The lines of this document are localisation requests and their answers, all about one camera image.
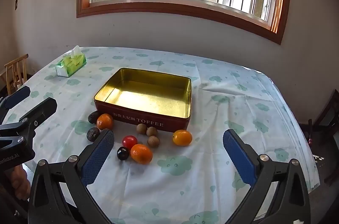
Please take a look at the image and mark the dark wooden chair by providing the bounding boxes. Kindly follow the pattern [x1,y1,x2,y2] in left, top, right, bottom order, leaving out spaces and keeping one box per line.
[300,89,339,186]

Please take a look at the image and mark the red cherry tomato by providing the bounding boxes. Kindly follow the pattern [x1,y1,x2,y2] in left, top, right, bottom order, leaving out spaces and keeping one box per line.
[122,136,138,149]

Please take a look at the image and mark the dark wrinkled dried fruit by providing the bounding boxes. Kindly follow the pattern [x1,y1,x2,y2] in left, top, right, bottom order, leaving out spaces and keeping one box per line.
[86,127,101,141]

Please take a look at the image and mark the cloud print tablecloth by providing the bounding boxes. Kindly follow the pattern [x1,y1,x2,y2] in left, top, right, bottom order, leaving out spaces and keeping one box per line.
[0,47,321,224]

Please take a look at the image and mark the red and gold tin box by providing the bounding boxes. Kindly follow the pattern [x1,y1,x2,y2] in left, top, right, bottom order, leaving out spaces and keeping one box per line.
[93,68,192,132]

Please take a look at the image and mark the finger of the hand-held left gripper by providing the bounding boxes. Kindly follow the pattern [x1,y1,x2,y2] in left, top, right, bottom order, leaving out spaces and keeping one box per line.
[0,86,31,111]
[0,97,58,150]

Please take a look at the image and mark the person's left hand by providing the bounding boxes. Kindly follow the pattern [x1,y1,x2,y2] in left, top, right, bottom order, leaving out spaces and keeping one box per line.
[11,164,31,200]

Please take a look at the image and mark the light wooden chair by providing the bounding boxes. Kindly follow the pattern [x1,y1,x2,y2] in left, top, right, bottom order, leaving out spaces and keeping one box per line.
[0,54,29,95]

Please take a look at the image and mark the large dark brown pastry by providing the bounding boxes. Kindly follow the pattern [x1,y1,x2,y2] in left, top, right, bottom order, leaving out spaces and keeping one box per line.
[88,111,101,124]

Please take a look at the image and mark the orange mandarin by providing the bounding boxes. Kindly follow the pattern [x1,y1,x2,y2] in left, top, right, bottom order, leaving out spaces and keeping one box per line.
[96,113,114,130]
[130,144,153,164]
[172,129,193,146]

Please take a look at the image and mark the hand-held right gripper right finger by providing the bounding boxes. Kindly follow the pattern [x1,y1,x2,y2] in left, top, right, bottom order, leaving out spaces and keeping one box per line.
[222,129,311,224]

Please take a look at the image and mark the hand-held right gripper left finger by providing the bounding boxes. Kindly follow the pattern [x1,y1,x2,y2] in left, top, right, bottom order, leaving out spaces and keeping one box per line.
[29,130,115,224]

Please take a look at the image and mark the green tissue box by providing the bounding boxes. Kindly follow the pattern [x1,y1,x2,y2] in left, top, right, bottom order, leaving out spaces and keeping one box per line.
[55,45,87,78]

